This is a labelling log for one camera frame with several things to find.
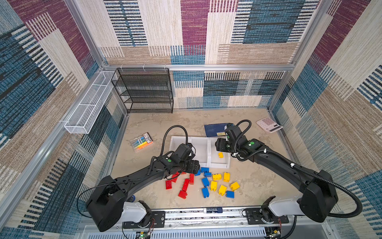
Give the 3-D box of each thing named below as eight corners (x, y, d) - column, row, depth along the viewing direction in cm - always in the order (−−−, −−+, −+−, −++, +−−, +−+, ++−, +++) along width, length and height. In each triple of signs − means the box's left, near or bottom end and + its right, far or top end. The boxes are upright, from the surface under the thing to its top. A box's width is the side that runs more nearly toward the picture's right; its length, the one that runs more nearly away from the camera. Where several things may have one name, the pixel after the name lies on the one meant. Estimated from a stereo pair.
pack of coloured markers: (135, 153, 100) (133, 151, 98) (129, 142, 105) (128, 141, 103) (154, 142, 105) (153, 140, 103) (148, 133, 110) (147, 131, 108)
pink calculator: (275, 135, 106) (277, 133, 104) (256, 123, 114) (257, 120, 112) (281, 129, 110) (283, 126, 108) (262, 117, 117) (263, 115, 115)
